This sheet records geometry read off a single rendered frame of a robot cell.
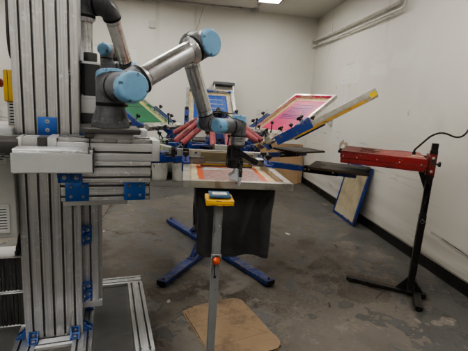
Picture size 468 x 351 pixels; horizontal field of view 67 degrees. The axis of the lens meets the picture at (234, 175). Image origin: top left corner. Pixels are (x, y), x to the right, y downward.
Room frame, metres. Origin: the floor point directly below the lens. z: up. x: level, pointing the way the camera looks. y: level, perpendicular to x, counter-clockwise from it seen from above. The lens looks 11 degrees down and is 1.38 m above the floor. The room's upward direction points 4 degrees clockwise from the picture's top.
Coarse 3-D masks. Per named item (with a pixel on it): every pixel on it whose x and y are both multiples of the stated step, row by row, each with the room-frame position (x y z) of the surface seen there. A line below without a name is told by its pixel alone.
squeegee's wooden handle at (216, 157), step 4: (204, 152) 2.36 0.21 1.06; (208, 152) 2.37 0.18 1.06; (212, 152) 2.38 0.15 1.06; (216, 152) 2.39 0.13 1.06; (204, 156) 2.36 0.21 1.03; (208, 156) 2.36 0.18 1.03; (212, 156) 2.37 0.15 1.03; (216, 156) 2.37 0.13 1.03; (220, 156) 2.38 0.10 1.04; (224, 156) 2.38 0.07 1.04; (252, 156) 2.41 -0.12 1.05; (204, 160) 2.36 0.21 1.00; (208, 160) 2.36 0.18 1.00; (212, 160) 2.37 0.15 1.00; (216, 160) 2.37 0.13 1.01; (220, 160) 2.38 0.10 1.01; (224, 160) 2.38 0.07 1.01; (244, 160) 2.40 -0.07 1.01
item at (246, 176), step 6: (228, 168) 2.39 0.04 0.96; (246, 168) 2.44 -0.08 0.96; (252, 168) 2.46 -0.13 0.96; (246, 174) 2.21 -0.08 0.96; (252, 174) 2.22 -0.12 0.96; (258, 174) 2.24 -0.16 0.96; (246, 180) 2.01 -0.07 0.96; (252, 180) 2.03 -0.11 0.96; (258, 180) 2.04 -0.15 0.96; (264, 180) 2.05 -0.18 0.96
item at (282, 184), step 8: (184, 168) 2.09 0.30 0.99; (264, 168) 2.38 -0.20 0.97; (184, 176) 1.85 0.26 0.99; (272, 176) 2.14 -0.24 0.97; (280, 176) 2.03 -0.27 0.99; (184, 184) 1.76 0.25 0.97; (192, 184) 1.77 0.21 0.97; (200, 184) 1.77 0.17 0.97; (208, 184) 1.78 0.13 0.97; (216, 184) 1.79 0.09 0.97; (224, 184) 1.79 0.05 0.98; (232, 184) 1.80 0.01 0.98; (240, 184) 1.80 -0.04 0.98; (248, 184) 1.81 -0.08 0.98; (256, 184) 1.82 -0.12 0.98; (264, 184) 1.82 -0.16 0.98; (272, 184) 1.83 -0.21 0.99; (280, 184) 1.84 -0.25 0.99; (288, 184) 1.84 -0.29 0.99
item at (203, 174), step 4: (196, 164) 2.44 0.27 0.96; (200, 164) 2.45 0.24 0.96; (196, 168) 2.31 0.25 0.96; (200, 168) 2.32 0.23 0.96; (224, 168) 2.38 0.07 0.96; (200, 172) 2.17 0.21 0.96; (204, 172) 2.18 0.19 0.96; (208, 172) 2.19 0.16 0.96; (212, 172) 2.20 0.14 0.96; (216, 172) 2.21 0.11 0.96; (220, 172) 2.22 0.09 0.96; (224, 172) 2.23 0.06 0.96; (228, 172) 2.24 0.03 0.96; (200, 176) 2.05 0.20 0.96; (204, 176) 2.05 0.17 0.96; (208, 176) 2.06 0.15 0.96; (212, 176) 2.07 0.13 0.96; (216, 176) 2.08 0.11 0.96; (220, 176) 2.09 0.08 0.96; (224, 176) 2.09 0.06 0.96; (228, 176) 2.10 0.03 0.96
